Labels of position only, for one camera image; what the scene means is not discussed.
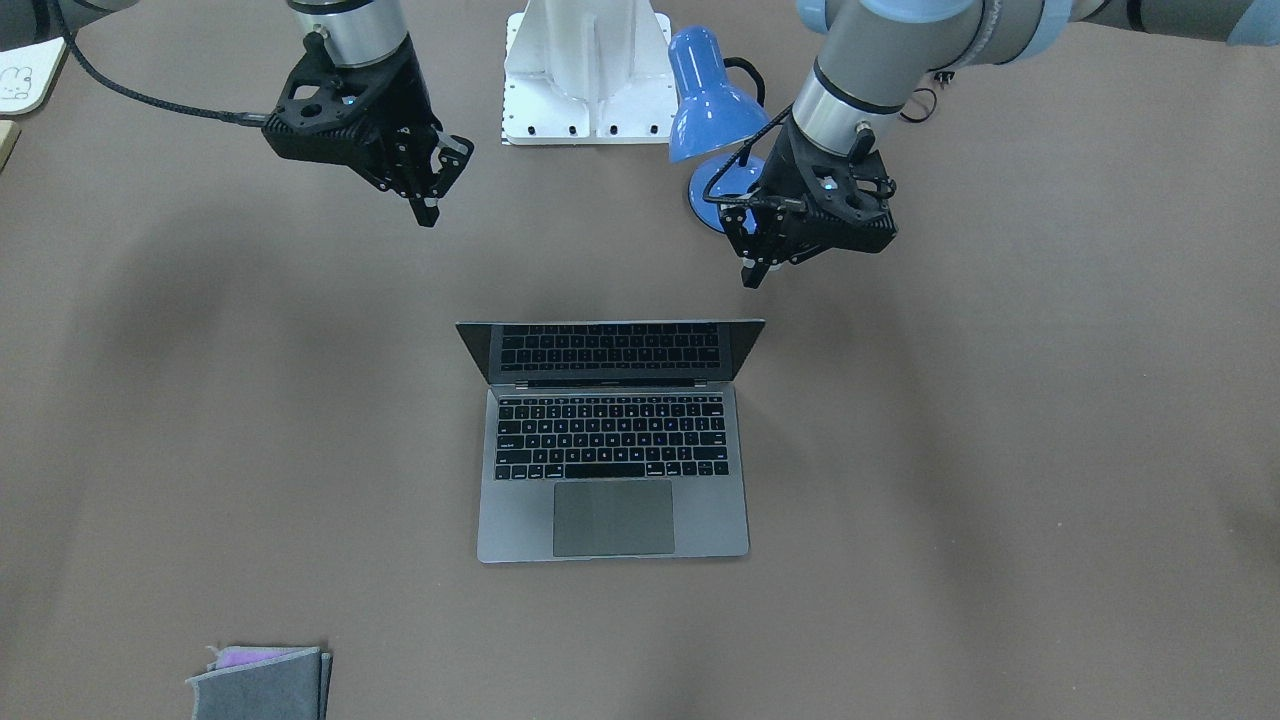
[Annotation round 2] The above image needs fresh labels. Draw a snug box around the black lamp power cable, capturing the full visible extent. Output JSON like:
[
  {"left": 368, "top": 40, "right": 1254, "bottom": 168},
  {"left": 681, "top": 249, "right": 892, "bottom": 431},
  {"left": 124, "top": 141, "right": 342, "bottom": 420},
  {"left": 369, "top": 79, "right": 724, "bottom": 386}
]
[{"left": 899, "top": 68, "right": 956, "bottom": 126}]

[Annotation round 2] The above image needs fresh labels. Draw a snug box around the blue desk lamp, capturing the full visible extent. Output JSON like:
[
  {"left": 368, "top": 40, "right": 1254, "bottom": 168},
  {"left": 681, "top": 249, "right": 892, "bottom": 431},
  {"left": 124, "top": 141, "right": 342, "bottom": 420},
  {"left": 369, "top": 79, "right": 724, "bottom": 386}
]
[{"left": 668, "top": 26, "right": 769, "bottom": 233}]

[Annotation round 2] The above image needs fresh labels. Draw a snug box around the white tray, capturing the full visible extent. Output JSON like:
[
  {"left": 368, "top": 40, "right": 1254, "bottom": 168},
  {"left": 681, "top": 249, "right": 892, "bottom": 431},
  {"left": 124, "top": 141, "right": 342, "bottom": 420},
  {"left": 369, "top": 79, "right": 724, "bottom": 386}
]
[{"left": 1, "top": 38, "right": 68, "bottom": 119}]

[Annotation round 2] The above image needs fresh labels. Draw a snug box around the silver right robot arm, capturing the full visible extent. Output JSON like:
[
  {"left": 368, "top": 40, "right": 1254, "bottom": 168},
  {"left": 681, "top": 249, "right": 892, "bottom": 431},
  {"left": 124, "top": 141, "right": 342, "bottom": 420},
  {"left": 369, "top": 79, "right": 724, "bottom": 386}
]
[{"left": 262, "top": 1, "right": 474, "bottom": 227}]

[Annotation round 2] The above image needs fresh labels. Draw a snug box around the grey felt pouch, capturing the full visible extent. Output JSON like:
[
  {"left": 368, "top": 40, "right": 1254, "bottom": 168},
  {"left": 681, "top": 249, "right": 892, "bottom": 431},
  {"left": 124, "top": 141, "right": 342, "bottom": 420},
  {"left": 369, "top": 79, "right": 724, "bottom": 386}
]
[{"left": 187, "top": 644, "right": 332, "bottom": 719}]

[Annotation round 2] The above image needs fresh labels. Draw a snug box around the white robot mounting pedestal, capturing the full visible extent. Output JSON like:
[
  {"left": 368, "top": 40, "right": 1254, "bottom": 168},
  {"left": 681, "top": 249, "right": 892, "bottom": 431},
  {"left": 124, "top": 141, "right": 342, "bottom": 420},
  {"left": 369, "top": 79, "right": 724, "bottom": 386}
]
[{"left": 500, "top": 1, "right": 678, "bottom": 146}]

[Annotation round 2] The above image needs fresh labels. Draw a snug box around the grey laptop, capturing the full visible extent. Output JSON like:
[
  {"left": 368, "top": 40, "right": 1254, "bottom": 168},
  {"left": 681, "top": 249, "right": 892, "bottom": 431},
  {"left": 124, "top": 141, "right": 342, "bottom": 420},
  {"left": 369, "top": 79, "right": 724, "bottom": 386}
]
[{"left": 456, "top": 318, "right": 765, "bottom": 564}]

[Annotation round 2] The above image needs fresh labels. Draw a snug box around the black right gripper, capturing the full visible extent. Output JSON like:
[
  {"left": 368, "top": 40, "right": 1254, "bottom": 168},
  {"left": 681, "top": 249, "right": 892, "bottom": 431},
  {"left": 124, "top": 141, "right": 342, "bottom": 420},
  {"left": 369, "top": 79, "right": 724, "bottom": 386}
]
[{"left": 262, "top": 35, "right": 475, "bottom": 227}]

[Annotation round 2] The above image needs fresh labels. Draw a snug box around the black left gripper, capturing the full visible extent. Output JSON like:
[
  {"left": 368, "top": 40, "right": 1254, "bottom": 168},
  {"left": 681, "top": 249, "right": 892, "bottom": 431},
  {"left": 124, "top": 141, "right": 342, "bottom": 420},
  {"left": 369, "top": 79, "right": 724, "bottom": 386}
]
[{"left": 718, "top": 111, "right": 899, "bottom": 290}]

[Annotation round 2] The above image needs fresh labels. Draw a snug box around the wooden cutting board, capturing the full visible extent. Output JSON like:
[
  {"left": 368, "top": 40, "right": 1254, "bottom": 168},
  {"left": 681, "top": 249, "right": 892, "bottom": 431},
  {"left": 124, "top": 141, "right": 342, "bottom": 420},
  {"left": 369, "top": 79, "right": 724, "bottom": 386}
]
[{"left": 0, "top": 118, "right": 20, "bottom": 170}]

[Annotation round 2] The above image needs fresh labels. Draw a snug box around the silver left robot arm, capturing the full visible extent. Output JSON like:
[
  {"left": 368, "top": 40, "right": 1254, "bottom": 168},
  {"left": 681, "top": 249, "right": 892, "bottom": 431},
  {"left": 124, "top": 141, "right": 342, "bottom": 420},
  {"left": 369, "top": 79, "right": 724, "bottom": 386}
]
[{"left": 714, "top": 1, "right": 1279, "bottom": 288}]

